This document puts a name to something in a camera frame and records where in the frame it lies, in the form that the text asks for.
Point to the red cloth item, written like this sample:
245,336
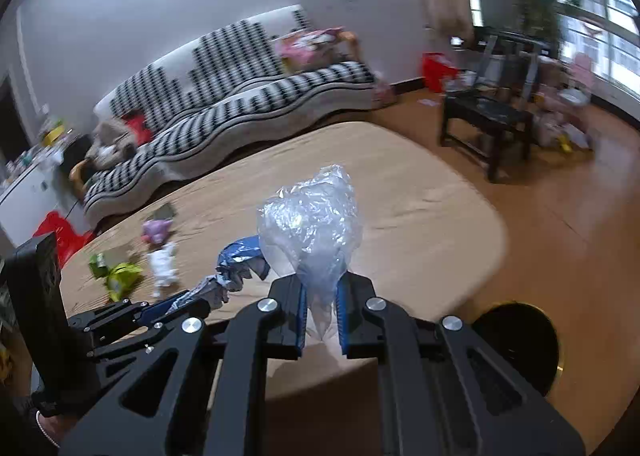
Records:
137,128

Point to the red plastic stool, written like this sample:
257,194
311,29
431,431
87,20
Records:
62,236

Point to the black white striped sofa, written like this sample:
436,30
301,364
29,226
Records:
225,105

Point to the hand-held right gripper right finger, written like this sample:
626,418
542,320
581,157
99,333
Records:
341,321

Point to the purple toy figure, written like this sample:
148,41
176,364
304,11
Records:
156,232

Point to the small green wrapper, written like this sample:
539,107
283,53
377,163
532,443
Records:
97,265

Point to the black chair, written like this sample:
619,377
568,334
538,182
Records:
480,110

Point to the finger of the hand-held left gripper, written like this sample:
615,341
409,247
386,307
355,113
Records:
130,341
115,313

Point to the red bag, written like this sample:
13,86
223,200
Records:
435,70

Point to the green yellow wrapper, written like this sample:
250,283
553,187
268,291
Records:
122,278

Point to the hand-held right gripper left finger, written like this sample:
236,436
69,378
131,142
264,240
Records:
301,321

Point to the white cabinet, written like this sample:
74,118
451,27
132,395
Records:
25,196

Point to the silver blue wrapper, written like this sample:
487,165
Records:
235,261

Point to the clear plastic bag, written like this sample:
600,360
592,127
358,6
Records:
310,226

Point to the crumpled white paper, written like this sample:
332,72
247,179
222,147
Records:
164,266

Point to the black trash bin gold rim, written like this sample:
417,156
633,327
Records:
520,341

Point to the black side cabinet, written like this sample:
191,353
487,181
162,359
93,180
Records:
75,150

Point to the person's left forearm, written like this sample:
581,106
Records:
52,428

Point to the yellow green box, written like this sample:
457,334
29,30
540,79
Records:
52,135

